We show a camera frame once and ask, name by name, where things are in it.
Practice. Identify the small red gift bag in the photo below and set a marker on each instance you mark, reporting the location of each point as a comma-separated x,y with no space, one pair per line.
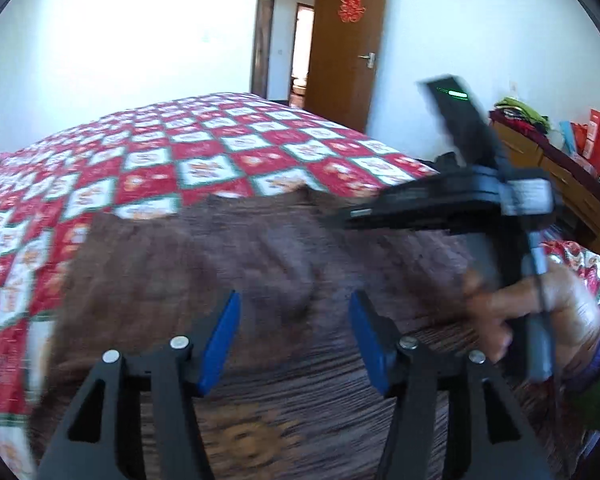
579,140

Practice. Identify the brown wooden door frame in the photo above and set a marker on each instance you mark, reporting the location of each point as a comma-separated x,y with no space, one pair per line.
259,35

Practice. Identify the brown wooden door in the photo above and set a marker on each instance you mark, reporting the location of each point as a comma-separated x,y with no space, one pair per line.
340,70

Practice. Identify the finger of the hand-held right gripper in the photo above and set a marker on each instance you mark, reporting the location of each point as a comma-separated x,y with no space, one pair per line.
430,205

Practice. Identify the brown knitted sweater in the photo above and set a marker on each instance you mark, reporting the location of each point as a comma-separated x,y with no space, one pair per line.
280,260

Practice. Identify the red checked printed quilt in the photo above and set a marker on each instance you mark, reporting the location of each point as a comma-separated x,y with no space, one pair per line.
205,150

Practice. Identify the person's right hand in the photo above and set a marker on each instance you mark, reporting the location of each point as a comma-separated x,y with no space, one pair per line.
572,310

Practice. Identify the tall red gift bag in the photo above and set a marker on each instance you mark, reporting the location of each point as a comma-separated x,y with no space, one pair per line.
595,140

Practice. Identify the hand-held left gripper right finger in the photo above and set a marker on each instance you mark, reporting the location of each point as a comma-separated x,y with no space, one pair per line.
367,340

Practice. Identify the red paper door decoration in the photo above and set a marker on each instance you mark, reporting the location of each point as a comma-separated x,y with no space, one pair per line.
351,8

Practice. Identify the pile of folded clothes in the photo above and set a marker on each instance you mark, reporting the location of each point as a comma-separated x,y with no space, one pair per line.
522,115

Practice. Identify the wooden desk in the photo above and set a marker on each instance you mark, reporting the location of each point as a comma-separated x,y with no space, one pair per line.
570,180

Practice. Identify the black clothes pile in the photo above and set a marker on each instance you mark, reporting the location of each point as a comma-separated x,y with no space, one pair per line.
437,164

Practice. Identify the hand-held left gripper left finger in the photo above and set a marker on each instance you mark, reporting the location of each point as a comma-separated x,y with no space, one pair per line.
222,340

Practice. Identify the blue gift bag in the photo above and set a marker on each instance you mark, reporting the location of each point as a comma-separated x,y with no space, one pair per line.
567,137

